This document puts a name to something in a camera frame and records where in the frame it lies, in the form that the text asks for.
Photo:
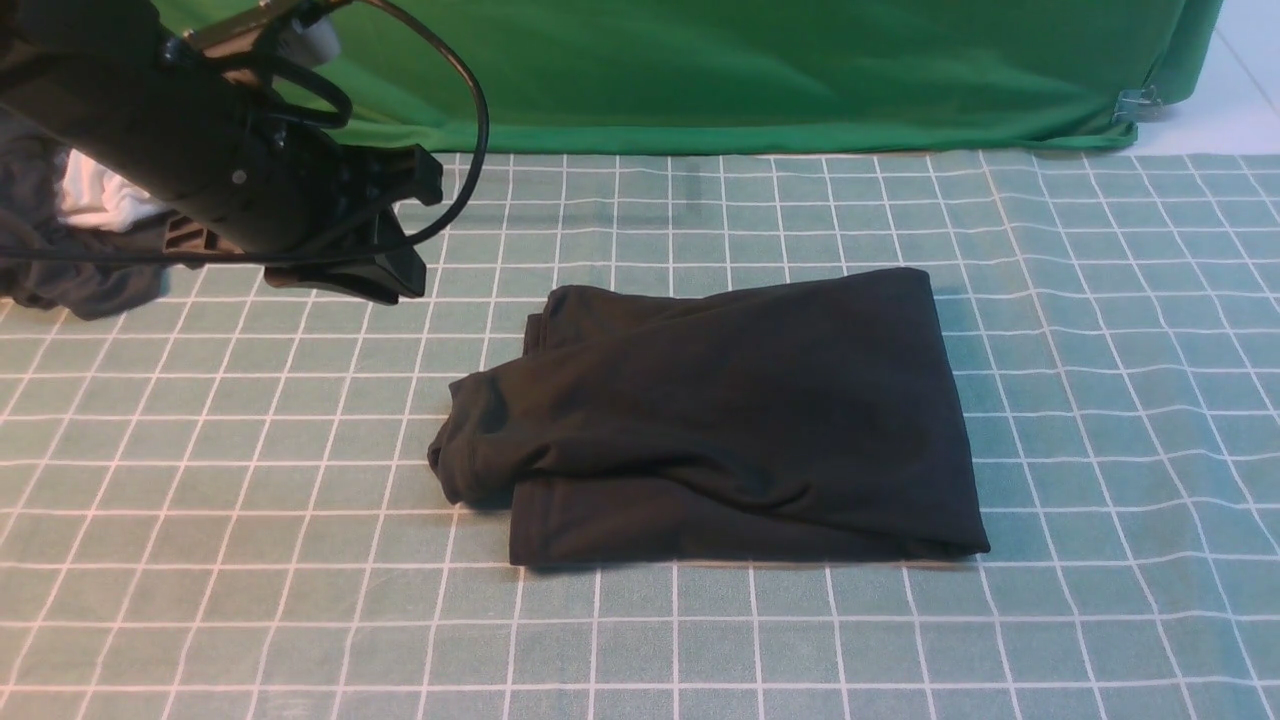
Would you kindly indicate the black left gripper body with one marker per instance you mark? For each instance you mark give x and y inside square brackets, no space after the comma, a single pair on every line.
[180,130]

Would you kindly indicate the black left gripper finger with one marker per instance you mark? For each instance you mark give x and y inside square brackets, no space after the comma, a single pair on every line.
[391,175]
[383,279]

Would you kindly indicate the gray long-sleeve top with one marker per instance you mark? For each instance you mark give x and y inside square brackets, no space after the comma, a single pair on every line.
[808,422]

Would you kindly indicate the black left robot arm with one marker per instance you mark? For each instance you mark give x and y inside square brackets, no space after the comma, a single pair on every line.
[298,98]

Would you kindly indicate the white crumpled cloth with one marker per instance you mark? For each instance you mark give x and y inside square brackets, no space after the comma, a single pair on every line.
[91,196]

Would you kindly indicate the dark gray crumpled garment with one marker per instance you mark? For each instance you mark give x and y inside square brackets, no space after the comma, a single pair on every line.
[33,164]

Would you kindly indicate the green backdrop cloth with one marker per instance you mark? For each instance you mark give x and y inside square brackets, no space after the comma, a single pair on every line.
[818,77]

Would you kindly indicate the teal checkered tablecloth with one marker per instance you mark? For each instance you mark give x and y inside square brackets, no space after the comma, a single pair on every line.
[218,506]

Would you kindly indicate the metal binder clip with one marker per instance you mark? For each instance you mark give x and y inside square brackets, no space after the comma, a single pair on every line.
[1138,105]

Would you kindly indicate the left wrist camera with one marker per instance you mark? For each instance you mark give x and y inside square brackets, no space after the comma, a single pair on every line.
[300,31]

